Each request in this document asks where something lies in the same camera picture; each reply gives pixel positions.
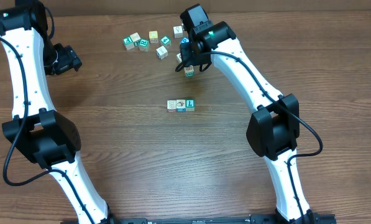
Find green L wooden block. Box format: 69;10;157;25
185;99;195;111

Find yellow top left block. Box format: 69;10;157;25
149;30;159;44

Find green R wooden block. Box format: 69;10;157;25
139;39;150;52

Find yellow edged animal block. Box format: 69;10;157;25
176;53;182;63

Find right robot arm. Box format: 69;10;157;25
176;4;316;223

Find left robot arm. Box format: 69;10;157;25
0;1;118;223

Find blue edged squirrel block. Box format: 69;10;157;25
176;100;186;112

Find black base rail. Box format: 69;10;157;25
60;213;337;224

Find red letter wooden block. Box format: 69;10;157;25
167;100;176;113

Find cardboard backdrop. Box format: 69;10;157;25
0;0;371;16

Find blue P wooden block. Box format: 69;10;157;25
180;37;189;44

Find green 4 wooden block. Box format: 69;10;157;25
160;35;172;48

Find green B wooden block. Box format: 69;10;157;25
184;65;195;77

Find plain white top block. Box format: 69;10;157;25
173;26;183;39

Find blue edged plain block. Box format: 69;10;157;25
156;46;168;60

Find plain wood green-side block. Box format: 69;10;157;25
130;32;141;47

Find green J wooden block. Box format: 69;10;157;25
122;36;135;50

